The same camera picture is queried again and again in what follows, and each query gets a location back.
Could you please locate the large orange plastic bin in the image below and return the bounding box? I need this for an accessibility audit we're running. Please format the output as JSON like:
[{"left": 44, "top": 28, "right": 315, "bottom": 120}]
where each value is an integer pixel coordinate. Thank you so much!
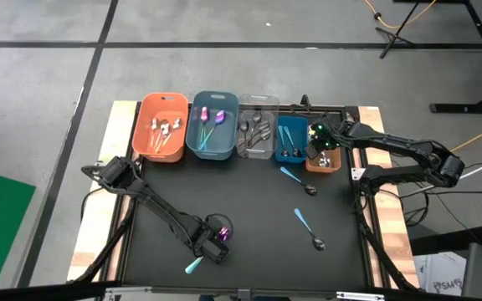
[{"left": 131, "top": 92, "right": 190, "bottom": 163}]

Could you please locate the clear plastic bin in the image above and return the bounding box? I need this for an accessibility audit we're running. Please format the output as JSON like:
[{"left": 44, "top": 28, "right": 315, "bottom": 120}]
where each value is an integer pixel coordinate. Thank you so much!
[{"left": 236, "top": 94, "right": 280, "bottom": 161}]

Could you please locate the black spoon blue handle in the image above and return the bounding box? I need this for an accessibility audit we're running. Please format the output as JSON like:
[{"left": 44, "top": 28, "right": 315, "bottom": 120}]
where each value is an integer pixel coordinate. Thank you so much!
[
  {"left": 279, "top": 166, "right": 318, "bottom": 196},
  {"left": 293, "top": 207, "right": 326, "bottom": 252},
  {"left": 277, "top": 125, "right": 290, "bottom": 159},
  {"left": 285, "top": 125, "right": 303, "bottom": 159}
]

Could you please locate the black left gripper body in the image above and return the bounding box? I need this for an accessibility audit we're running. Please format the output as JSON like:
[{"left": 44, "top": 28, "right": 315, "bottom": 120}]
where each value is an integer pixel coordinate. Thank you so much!
[{"left": 184, "top": 217, "right": 219, "bottom": 256}]

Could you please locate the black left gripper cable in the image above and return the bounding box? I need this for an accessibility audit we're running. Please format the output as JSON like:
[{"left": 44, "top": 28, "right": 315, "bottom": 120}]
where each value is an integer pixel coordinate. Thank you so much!
[{"left": 205, "top": 212, "right": 234, "bottom": 243}]

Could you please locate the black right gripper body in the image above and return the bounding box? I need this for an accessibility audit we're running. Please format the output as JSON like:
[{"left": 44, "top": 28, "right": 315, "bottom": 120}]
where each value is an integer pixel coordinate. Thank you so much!
[{"left": 306, "top": 119, "right": 346, "bottom": 160}]

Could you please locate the small blue plastic bin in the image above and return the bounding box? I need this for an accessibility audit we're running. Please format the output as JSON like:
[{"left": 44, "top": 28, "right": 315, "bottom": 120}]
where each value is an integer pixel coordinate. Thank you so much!
[{"left": 274, "top": 115, "right": 310, "bottom": 164}]

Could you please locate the orange extension cable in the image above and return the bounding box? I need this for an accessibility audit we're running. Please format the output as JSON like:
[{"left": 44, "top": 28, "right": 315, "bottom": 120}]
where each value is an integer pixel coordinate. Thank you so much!
[
  {"left": 363, "top": 0, "right": 438, "bottom": 29},
  {"left": 449, "top": 119, "right": 482, "bottom": 152}
]

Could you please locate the light wooden table board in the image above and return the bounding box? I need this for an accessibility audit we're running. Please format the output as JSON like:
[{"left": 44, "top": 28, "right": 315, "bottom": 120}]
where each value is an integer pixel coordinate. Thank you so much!
[
  {"left": 67, "top": 99, "right": 141, "bottom": 282},
  {"left": 356, "top": 105, "right": 421, "bottom": 289}
]

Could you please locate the grey-blue plastic bin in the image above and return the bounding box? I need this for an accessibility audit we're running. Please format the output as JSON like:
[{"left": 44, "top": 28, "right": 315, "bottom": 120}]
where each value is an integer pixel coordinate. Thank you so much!
[{"left": 185, "top": 90, "right": 240, "bottom": 161}]

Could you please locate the black floor cable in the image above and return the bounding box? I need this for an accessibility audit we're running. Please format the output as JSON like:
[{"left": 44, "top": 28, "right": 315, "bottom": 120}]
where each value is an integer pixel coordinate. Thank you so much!
[
  {"left": 79, "top": 182, "right": 119, "bottom": 221},
  {"left": 423, "top": 188, "right": 482, "bottom": 197}
]

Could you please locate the silver metal bracket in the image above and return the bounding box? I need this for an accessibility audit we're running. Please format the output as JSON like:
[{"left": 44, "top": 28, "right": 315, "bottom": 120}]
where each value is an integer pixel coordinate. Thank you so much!
[{"left": 336, "top": 291, "right": 386, "bottom": 301}]

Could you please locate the small tan orange bin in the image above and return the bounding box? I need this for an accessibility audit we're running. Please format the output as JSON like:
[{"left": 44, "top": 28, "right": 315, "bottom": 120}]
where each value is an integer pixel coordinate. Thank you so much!
[{"left": 305, "top": 125, "right": 342, "bottom": 174}]

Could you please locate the black tripod stand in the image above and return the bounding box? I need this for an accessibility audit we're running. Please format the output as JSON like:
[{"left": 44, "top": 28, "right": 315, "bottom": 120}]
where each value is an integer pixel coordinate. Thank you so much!
[{"left": 374, "top": 0, "right": 438, "bottom": 59}]

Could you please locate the white printed box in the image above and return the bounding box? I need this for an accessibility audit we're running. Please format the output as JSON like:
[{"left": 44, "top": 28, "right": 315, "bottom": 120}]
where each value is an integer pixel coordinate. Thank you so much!
[{"left": 414, "top": 250, "right": 466, "bottom": 296}]

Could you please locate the black frame rail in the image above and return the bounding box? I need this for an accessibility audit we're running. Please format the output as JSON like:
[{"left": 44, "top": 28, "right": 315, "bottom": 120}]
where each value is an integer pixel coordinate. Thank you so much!
[{"left": 0, "top": 280, "right": 422, "bottom": 301}]

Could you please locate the black desk frame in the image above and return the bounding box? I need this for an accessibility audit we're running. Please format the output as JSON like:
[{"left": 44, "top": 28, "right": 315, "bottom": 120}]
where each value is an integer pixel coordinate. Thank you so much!
[{"left": 428, "top": 0, "right": 482, "bottom": 115}]

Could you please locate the iridescent rainbow spoon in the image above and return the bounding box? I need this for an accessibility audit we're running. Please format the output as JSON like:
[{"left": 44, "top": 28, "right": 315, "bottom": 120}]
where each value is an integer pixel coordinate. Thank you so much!
[
  {"left": 197, "top": 110, "right": 227, "bottom": 151},
  {"left": 198, "top": 106, "right": 210, "bottom": 145},
  {"left": 184, "top": 226, "right": 232, "bottom": 275}
]

